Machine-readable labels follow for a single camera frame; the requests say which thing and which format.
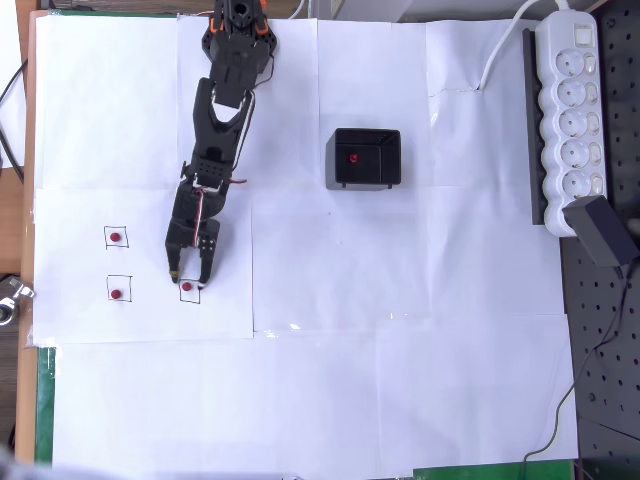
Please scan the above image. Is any metal clamp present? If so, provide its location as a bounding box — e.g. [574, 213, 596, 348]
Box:
[0, 277, 37, 326]

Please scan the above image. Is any black rail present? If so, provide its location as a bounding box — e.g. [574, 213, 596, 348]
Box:
[521, 27, 547, 227]

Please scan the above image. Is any white paper with drawn squares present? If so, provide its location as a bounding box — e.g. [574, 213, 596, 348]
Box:
[32, 187, 256, 346]

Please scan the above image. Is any black open box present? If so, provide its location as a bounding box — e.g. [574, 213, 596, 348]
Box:
[324, 127, 404, 192]

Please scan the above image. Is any green mat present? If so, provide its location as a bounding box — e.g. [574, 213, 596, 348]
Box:
[33, 8, 576, 480]

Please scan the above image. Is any black pegboard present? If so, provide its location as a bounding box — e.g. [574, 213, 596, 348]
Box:
[559, 0, 640, 480]

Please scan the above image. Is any black power adapter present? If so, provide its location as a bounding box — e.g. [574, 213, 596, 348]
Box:
[562, 194, 639, 269]

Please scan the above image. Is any thin black adapter cable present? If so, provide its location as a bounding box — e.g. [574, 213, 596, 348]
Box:
[519, 264, 634, 480]

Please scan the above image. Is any white power strip cable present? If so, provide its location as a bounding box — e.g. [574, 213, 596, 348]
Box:
[479, 0, 574, 92]

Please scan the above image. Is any white power strip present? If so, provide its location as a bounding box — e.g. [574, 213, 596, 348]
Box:
[538, 8, 609, 239]

